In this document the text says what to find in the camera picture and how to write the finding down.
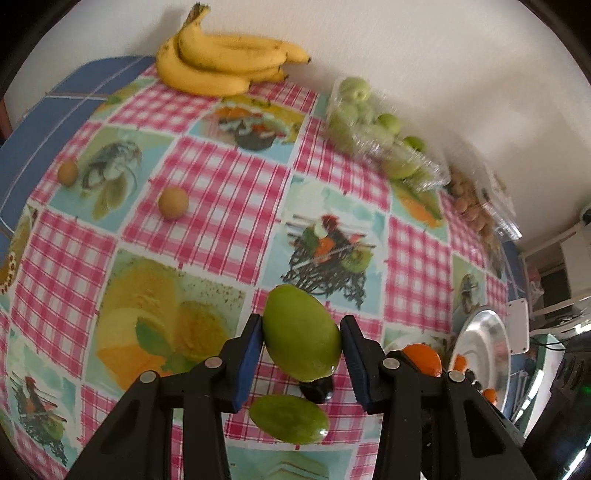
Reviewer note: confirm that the large brown longan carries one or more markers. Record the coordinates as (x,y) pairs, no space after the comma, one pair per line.
(173,202)

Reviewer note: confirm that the dark purple plum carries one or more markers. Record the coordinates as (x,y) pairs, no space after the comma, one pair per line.
(316,390)

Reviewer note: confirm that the white shelf unit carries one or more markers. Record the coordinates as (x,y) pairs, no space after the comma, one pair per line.
(572,258)

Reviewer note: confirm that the clear plastic lidded box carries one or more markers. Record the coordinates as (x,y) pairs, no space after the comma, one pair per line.
(505,221)

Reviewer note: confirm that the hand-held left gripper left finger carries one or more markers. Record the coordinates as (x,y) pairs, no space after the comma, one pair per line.
(247,364)

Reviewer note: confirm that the round metal plate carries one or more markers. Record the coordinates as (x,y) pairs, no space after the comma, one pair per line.
(489,341)

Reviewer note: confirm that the pile of small green fruits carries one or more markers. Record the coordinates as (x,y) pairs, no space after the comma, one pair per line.
(358,90)

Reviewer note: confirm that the bag of green apples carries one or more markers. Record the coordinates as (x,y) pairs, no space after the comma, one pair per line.
(369,147)

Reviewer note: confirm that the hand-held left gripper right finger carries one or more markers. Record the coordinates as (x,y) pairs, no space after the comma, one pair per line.
(358,364)

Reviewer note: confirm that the pile of brown longans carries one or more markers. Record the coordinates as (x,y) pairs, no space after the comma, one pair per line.
(471,207)

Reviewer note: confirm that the yellow banana bunch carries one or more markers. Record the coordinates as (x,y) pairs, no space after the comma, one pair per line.
(207,78)

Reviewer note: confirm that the small brown longan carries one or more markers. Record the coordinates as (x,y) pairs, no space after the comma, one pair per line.
(68,173)

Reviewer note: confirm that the green mango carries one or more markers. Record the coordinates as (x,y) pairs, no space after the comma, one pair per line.
(302,332)
(289,420)

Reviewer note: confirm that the orange tangerine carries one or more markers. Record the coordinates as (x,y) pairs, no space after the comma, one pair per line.
(489,394)
(459,363)
(422,360)

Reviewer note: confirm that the white power strip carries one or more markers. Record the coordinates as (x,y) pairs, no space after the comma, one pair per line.
(518,327)

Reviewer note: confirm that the pink checkered printed tablecloth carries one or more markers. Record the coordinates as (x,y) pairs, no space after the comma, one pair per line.
(207,161)

